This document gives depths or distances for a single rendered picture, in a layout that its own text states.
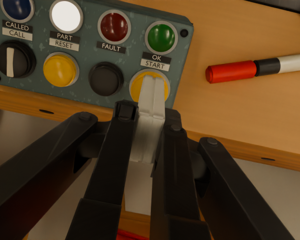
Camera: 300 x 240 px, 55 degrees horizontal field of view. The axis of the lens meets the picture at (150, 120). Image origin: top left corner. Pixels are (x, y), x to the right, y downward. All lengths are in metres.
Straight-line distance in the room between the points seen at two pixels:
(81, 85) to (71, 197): 0.95
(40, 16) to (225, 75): 0.16
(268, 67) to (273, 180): 1.05
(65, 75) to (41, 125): 0.98
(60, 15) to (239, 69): 0.15
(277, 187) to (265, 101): 1.04
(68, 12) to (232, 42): 0.15
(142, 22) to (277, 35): 0.15
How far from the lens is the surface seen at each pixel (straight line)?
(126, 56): 0.23
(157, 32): 0.22
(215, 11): 0.30
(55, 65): 0.23
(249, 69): 0.27
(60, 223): 1.19
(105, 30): 0.22
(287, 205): 1.34
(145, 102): 0.16
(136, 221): 0.36
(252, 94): 0.28
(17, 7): 0.24
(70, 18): 0.22
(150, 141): 0.15
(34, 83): 0.25
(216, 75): 0.26
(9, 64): 0.24
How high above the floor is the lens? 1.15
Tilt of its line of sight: 80 degrees down
